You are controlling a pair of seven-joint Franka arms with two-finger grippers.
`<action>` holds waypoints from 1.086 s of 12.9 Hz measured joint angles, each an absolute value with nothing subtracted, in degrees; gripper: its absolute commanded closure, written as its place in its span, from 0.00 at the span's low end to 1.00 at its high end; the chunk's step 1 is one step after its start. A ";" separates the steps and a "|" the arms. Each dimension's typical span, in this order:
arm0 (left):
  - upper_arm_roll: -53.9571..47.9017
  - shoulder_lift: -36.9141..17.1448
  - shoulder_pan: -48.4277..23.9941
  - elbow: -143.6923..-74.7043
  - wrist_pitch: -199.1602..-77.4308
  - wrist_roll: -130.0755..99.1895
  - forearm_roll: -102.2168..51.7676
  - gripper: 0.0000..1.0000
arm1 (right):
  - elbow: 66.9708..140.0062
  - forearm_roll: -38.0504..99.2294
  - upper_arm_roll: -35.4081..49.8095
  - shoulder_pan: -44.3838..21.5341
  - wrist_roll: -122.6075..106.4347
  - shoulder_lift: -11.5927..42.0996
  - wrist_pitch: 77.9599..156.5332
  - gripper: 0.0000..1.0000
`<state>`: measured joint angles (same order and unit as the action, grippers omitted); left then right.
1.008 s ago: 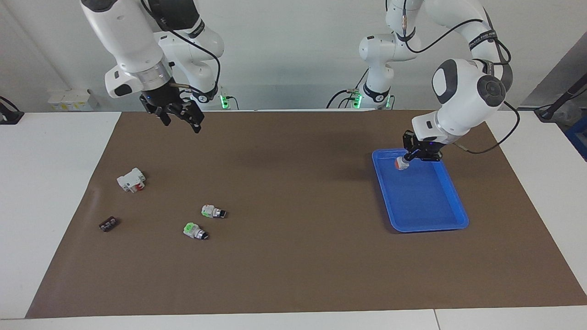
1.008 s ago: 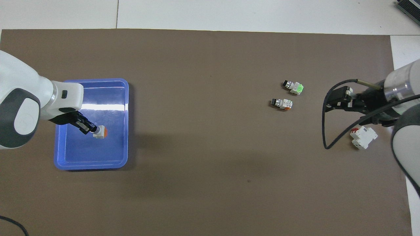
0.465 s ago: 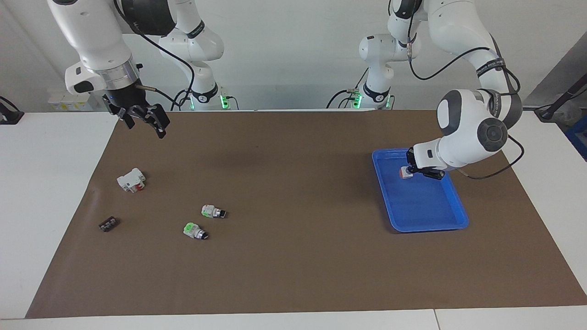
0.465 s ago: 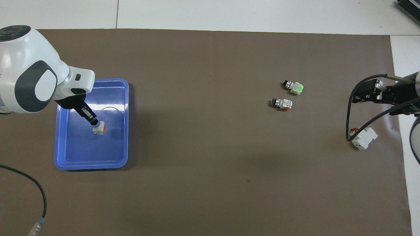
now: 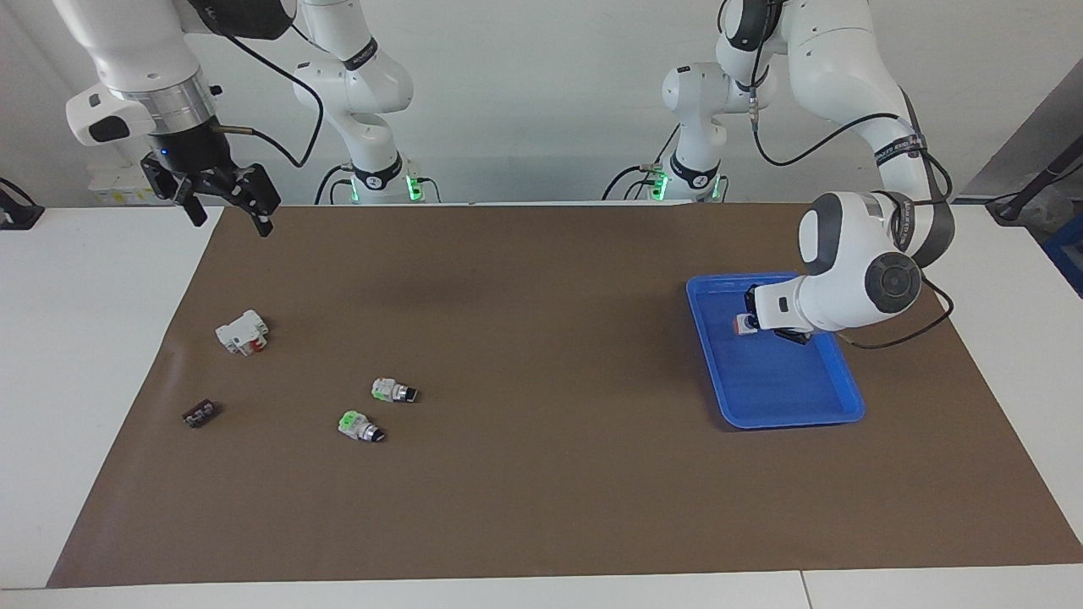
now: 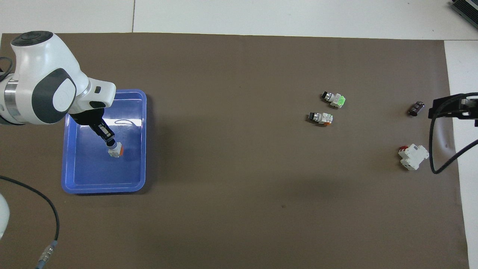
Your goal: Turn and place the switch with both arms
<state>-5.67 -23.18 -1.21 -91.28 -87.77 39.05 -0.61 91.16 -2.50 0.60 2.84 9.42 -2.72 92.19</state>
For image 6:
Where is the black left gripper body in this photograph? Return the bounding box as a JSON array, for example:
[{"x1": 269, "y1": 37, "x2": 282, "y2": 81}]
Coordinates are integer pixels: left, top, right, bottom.
[{"x1": 71, "y1": 108, "x2": 107, "y2": 129}]

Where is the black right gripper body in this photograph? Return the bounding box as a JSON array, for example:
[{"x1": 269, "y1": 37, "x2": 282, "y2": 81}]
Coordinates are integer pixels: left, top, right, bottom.
[{"x1": 462, "y1": 94, "x2": 478, "y2": 127}]

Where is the orange and white switch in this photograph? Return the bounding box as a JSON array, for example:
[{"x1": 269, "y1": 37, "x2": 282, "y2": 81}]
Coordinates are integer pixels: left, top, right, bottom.
[{"x1": 106, "y1": 139, "x2": 125, "y2": 159}]

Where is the black terminal block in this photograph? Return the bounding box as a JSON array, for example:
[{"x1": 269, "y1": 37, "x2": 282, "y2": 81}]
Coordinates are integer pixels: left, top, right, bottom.
[{"x1": 408, "y1": 101, "x2": 426, "y2": 117}]

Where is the blue plastic tray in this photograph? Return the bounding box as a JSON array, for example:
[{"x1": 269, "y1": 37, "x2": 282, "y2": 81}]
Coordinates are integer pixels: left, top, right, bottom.
[{"x1": 61, "y1": 89, "x2": 148, "y2": 195}]

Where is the white and red circuit breaker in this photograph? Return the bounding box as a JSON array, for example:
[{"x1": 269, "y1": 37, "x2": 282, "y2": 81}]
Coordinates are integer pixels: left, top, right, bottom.
[{"x1": 398, "y1": 144, "x2": 431, "y2": 171}]

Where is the grey ribbed device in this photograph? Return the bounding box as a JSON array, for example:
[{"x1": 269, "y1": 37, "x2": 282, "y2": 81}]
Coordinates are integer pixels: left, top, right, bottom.
[{"x1": 450, "y1": 0, "x2": 478, "y2": 29}]

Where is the brown table mat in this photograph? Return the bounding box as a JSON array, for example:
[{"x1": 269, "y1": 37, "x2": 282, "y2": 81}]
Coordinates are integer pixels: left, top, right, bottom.
[{"x1": 0, "y1": 33, "x2": 470, "y2": 269}]

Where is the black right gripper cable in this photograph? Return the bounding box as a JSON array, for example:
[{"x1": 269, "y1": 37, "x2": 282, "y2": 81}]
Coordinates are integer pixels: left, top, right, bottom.
[{"x1": 428, "y1": 92, "x2": 478, "y2": 175}]

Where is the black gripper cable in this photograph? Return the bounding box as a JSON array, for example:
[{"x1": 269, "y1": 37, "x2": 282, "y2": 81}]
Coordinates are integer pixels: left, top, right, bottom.
[
  {"x1": 0, "y1": 56, "x2": 61, "y2": 269},
  {"x1": 428, "y1": 92, "x2": 478, "y2": 175}
]

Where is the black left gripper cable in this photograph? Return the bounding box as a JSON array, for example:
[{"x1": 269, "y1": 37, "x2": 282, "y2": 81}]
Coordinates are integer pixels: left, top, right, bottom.
[{"x1": 0, "y1": 56, "x2": 61, "y2": 269}]

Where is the green and white switch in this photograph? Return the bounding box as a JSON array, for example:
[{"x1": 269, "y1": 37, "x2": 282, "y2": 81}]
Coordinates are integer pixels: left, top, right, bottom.
[{"x1": 320, "y1": 90, "x2": 347, "y2": 109}]

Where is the white switch with small tabs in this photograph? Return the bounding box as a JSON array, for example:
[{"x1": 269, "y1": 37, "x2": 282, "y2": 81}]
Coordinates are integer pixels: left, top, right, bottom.
[{"x1": 307, "y1": 111, "x2": 334, "y2": 127}]

